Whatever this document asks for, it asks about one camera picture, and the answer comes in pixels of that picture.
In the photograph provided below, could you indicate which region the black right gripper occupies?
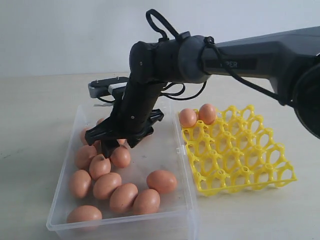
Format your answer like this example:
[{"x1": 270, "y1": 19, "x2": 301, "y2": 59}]
[{"x1": 85, "y1": 79, "x2": 165, "y2": 158}]

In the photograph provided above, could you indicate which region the brown egg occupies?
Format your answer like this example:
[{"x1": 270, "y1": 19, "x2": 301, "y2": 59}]
[
  {"x1": 74, "y1": 145, "x2": 97, "y2": 170},
  {"x1": 96, "y1": 118, "x2": 105, "y2": 125},
  {"x1": 110, "y1": 146, "x2": 131, "y2": 168},
  {"x1": 66, "y1": 205, "x2": 103, "y2": 223},
  {"x1": 178, "y1": 108, "x2": 198, "y2": 128},
  {"x1": 133, "y1": 189, "x2": 161, "y2": 215},
  {"x1": 68, "y1": 169, "x2": 92, "y2": 199},
  {"x1": 146, "y1": 169, "x2": 178, "y2": 194},
  {"x1": 79, "y1": 127, "x2": 89, "y2": 146},
  {"x1": 89, "y1": 154, "x2": 111, "y2": 181},
  {"x1": 109, "y1": 183, "x2": 139, "y2": 214},
  {"x1": 198, "y1": 103, "x2": 217, "y2": 125},
  {"x1": 93, "y1": 172, "x2": 122, "y2": 200}
]

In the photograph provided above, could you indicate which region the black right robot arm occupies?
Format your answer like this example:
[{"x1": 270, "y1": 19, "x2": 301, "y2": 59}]
[{"x1": 85, "y1": 26, "x2": 320, "y2": 157}]

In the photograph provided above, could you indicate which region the clear plastic bin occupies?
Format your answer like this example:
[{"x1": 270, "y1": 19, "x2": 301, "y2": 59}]
[{"x1": 46, "y1": 98, "x2": 198, "y2": 240}]

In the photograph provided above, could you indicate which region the yellow plastic egg tray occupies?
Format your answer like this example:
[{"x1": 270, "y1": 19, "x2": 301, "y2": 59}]
[{"x1": 181, "y1": 104, "x2": 297, "y2": 196}]

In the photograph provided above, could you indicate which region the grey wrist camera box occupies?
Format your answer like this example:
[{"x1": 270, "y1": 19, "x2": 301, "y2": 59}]
[{"x1": 88, "y1": 76, "x2": 129, "y2": 99}]

